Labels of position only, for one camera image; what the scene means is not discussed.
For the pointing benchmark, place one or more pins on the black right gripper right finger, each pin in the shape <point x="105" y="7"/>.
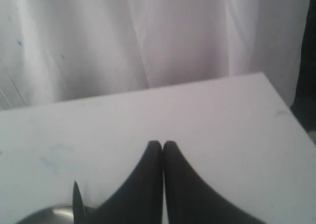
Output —
<point x="190" y="200"/>

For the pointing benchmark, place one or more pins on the round steel plate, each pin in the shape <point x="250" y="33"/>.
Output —
<point x="58" y="214"/>

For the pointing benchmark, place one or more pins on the white backdrop curtain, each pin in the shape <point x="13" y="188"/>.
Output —
<point x="58" y="50"/>

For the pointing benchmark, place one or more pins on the black knife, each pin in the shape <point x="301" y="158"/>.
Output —
<point x="77" y="204"/>

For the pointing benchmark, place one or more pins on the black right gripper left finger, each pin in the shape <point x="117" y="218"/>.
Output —
<point x="140" y="198"/>

